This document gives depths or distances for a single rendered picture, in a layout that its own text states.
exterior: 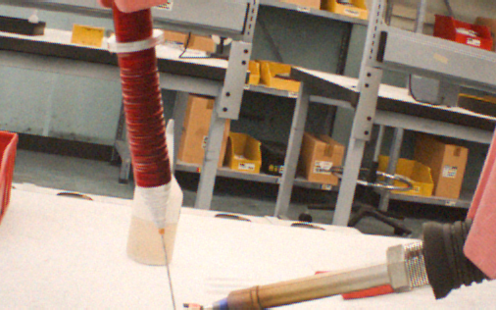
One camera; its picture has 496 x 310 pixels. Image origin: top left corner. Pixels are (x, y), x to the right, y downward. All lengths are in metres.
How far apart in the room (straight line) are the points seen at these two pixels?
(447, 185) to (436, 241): 4.72
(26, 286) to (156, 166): 0.29
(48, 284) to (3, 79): 4.19
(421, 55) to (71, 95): 2.38
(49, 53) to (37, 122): 2.17
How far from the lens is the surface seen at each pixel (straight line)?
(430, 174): 5.00
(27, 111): 4.73
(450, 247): 0.26
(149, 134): 0.25
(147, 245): 0.61
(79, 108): 4.74
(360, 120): 2.82
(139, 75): 0.24
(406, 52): 2.83
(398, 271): 0.26
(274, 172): 4.52
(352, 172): 2.89
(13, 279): 0.54
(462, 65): 2.93
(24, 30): 2.72
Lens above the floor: 0.93
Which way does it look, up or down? 9 degrees down
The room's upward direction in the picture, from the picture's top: 11 degrees clockwise
